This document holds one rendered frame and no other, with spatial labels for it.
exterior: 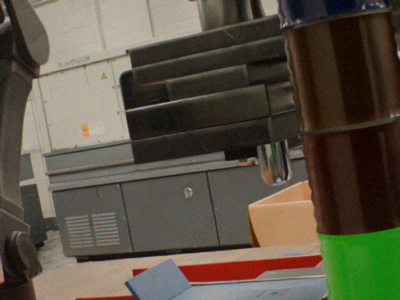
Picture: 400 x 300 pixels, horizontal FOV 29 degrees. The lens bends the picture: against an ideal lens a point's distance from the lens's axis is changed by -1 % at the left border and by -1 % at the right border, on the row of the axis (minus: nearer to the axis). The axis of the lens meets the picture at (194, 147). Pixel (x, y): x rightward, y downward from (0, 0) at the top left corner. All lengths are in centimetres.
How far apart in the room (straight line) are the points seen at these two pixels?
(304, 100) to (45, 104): 637
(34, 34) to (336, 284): 76
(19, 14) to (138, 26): 741
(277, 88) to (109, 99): 572
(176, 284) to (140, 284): 4
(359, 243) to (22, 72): 75
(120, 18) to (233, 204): 337
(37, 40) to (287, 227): 206
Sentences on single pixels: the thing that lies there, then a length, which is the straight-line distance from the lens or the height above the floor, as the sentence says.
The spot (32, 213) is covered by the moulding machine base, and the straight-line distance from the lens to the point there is 798.
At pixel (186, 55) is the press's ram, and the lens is 53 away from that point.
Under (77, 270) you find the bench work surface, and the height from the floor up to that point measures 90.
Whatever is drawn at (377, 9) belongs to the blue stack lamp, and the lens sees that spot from 27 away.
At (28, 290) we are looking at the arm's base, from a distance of 91.
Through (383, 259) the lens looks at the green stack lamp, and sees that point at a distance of 26.
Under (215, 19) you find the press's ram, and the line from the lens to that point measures 54.
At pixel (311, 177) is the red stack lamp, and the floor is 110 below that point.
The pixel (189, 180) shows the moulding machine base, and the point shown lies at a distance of 585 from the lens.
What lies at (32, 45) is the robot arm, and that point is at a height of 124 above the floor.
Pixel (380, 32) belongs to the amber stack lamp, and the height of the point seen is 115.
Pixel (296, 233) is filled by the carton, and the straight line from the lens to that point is 293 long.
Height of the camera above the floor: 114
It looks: 3 degrees down
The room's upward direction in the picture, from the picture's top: 10 degrees counter-clockwise
